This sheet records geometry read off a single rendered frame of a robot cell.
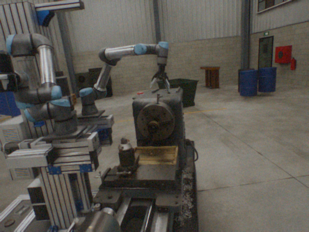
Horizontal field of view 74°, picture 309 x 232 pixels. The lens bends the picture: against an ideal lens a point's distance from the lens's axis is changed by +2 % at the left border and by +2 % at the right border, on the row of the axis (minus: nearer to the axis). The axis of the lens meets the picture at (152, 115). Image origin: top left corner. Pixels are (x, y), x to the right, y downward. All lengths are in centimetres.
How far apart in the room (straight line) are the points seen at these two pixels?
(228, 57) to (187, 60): 239
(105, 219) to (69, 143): 88
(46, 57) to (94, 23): 1075
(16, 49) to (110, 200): 101
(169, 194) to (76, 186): 104
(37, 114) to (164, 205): 95
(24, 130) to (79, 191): 68
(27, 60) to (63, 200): 116
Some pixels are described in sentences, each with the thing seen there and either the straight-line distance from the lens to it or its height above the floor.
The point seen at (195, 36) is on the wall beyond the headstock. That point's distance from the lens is 1237.
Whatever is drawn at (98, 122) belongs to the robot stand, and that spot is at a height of 109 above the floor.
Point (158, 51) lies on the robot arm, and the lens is 156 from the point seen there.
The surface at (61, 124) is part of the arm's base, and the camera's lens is 148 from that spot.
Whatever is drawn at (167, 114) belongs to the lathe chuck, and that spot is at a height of 115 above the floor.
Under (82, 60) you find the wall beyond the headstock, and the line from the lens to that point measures 1199.
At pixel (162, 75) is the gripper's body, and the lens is 156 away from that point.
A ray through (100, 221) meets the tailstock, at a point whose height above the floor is 114.
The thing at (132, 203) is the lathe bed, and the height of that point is 84.
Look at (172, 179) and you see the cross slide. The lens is 113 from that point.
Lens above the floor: 158
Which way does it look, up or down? 15 degrees down
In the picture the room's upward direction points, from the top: 6 degrees counter-clockwise
